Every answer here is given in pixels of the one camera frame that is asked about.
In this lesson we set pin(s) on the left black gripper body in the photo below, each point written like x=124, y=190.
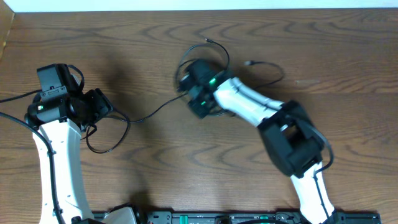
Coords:
x=96, y=105

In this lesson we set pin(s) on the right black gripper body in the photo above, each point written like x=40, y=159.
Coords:
x=200, y=111

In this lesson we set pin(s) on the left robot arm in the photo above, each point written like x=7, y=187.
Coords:
x=59, y=115

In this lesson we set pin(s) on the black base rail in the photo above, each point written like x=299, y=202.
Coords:
x=169, y=216

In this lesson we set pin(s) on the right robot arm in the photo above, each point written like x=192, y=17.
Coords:
x=297, y=148

